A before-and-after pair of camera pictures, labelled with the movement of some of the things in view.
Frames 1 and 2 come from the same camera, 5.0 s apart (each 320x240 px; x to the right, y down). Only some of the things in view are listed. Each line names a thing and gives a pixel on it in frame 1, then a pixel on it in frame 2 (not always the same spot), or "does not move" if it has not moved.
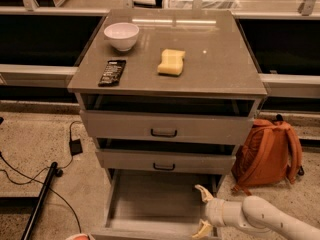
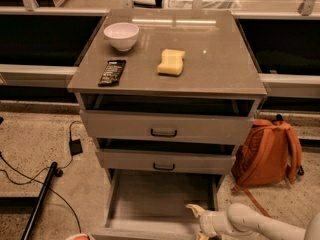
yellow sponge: (172, 62) does not move
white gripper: (212, 211) -> (209, 221)
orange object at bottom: (79, 236) does not move
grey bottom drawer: (158, 205) does not move
